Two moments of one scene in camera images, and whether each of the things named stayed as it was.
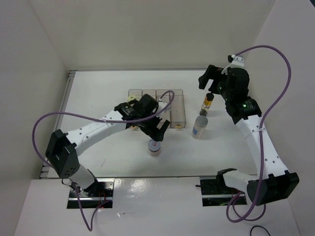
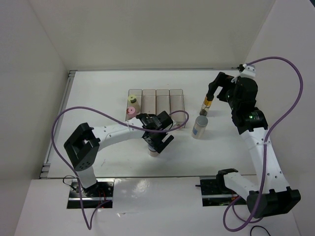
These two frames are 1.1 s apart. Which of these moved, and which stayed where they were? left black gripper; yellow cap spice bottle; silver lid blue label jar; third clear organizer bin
Moved: left black gripper
Stayed: yellow cap spice bottle; third clear organizer bin; silver lid blue label jar
